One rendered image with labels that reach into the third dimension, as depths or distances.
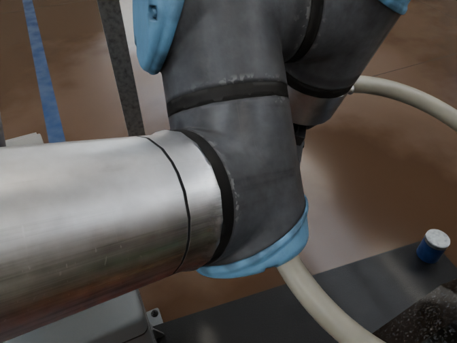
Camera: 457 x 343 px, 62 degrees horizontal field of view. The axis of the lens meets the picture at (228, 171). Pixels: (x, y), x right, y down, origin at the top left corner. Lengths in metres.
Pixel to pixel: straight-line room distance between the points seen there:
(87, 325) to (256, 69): 0.61
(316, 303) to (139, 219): 0.31
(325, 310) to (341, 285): 1.33
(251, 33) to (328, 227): 1.75
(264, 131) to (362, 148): 2.22
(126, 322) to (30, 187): 0.60
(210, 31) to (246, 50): 0.03
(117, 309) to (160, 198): 0.59
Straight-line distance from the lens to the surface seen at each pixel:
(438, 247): 1.90
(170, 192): 0.19
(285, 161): 0.26
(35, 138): 0.79
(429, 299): 1.03
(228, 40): 0.25
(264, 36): 0.27
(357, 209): 2.09
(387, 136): 2.60
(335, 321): 0.46
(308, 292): 0.45
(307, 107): 0.38
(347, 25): 0.32
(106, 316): 0.77
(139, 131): 1.91
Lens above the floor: 1.52
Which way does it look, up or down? 44 degrees down
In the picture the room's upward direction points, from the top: straight up
